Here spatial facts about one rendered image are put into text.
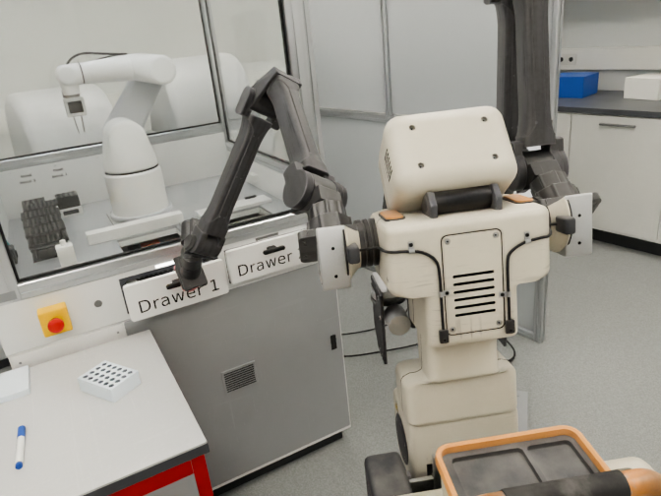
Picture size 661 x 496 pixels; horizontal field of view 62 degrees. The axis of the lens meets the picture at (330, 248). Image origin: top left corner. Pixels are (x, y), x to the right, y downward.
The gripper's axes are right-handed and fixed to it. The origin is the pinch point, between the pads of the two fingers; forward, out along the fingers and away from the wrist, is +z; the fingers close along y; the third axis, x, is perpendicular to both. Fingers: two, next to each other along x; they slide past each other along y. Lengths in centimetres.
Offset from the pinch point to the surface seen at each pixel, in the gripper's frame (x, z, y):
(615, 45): -350, 61, 105
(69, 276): 29.2, -1.0, 12.5
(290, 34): -46, -40, 49
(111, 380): 27.2, -6.7, -21.1
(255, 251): -23.5, 3.6, 5.7
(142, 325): 14.6, 14.6, -1.8
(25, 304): 41.5, 2.5, 9.7
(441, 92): -156, 31, 73
